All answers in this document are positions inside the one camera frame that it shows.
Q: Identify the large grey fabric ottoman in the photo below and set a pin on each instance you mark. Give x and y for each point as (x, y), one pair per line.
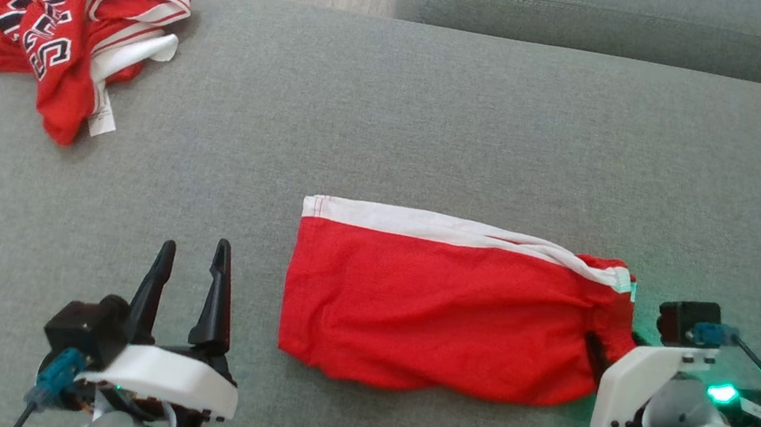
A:
(434, 140)

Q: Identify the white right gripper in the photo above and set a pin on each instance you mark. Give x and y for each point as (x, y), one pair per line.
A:
(638, 380)

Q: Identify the red basketball jersey white trim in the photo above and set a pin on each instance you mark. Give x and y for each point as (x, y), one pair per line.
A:
(60, 76)

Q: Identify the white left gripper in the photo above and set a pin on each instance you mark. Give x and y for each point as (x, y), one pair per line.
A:
(161, 372)

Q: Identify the grey sofa seat cushion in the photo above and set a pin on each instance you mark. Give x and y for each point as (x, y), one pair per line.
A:
(619, 21)

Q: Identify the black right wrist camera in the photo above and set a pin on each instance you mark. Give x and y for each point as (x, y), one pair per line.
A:
(683, 319)

